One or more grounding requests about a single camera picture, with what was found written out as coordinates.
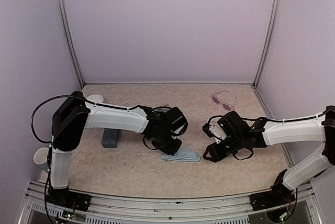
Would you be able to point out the grey-blue glasses case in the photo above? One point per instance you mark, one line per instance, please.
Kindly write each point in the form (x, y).
(110, 138)

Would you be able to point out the light blue cloth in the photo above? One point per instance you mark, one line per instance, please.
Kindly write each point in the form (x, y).
(184, 154)

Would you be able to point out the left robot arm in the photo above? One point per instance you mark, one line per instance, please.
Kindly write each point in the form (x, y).
(162, 126)

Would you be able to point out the left aluminium corner post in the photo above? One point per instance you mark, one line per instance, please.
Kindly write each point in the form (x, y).
(70, 44)

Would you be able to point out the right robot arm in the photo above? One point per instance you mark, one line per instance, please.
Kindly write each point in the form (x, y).
(232, 133)

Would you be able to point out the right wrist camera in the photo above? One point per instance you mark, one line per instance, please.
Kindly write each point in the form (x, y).
(214, 131)

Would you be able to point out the white bowl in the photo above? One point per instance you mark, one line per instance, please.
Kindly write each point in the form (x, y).
(96, 98)

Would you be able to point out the right aluminium corner post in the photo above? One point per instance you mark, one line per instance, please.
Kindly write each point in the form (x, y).
(267, 43)

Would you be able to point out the pink glasses case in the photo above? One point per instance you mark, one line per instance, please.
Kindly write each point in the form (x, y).
(165, 107)

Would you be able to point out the aluminium corner post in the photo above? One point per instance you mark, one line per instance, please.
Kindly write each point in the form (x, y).
(70, 44)
(267, 43)

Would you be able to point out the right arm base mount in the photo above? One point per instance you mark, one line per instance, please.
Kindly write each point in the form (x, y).
(276, 196)

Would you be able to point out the purple lens pink sunglasses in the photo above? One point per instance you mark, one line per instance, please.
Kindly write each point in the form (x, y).
(225, 99)

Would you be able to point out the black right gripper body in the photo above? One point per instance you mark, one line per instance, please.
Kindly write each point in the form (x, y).
(235, 145)

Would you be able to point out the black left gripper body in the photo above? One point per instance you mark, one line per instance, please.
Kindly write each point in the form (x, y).
(163, 144)

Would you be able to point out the light blue mug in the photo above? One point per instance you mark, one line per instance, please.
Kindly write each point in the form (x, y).
(42, 158)

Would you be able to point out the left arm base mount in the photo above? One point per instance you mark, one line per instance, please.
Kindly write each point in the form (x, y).
(66, 198)

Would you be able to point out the front aluminium rail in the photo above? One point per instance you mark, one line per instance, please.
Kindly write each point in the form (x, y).
(118, 209)

